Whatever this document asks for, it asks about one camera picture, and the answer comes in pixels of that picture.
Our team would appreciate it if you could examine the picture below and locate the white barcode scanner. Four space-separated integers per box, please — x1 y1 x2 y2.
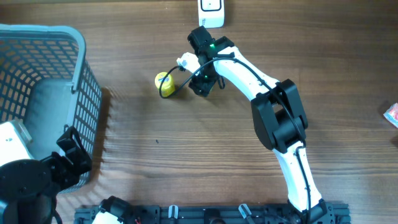
198 0 225 28

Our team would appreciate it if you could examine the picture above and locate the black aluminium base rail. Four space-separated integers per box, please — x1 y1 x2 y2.
74 203 351 224

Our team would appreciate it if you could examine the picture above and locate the yellow lid jar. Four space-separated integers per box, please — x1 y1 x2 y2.
155 72 175 97

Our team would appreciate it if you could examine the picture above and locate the grey plastic mesh basket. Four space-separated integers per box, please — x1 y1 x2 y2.
0 24 103 194

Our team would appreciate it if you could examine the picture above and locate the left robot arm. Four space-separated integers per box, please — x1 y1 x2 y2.
1 127 92 223

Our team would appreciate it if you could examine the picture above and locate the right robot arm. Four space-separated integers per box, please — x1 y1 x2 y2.
186 26 327 223

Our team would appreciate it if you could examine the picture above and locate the red juice carton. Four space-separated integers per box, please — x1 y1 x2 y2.
383 103 398 128

